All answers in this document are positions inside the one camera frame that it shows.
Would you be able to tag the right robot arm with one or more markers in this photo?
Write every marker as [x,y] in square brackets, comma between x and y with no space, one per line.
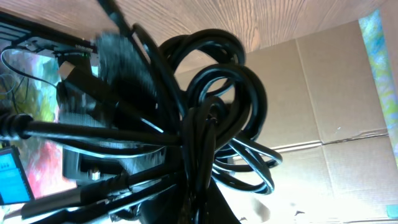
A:
[128,75]

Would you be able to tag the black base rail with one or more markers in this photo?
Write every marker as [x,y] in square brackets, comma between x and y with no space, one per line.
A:
[41,39]

